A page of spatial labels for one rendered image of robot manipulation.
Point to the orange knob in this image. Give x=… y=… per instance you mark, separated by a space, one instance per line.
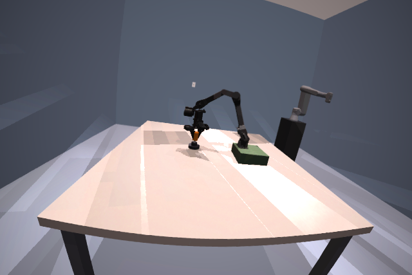
x=195 y=136

